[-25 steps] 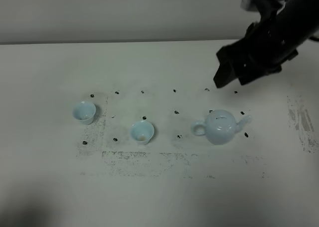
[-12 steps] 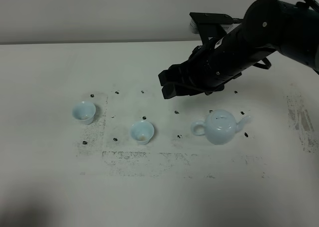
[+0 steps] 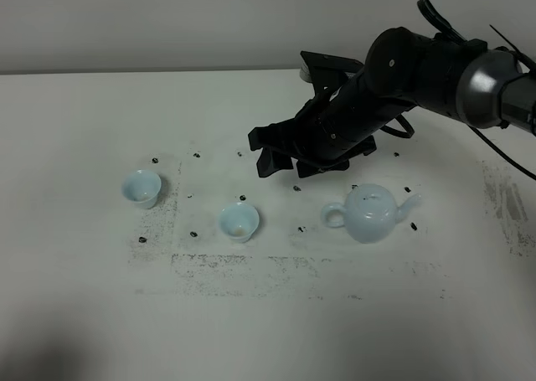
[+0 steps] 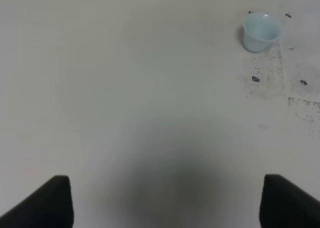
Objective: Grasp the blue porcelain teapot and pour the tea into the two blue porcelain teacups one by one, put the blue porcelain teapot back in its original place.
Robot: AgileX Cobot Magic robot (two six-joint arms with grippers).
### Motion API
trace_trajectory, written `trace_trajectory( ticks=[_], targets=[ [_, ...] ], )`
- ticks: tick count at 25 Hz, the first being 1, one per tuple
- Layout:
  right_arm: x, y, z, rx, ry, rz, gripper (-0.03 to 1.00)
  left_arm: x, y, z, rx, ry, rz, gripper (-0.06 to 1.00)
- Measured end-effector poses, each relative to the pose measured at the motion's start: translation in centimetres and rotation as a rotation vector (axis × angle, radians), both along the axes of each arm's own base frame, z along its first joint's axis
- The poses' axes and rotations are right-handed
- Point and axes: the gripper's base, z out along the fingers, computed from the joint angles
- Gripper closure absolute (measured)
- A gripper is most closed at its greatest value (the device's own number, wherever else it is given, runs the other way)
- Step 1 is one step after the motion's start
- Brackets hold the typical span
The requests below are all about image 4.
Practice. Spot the light blue teacup left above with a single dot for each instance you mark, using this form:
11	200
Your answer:
260	30

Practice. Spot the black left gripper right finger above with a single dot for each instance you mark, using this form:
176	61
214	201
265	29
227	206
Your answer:
283	204

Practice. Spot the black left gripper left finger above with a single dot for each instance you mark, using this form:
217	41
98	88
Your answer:
51	205

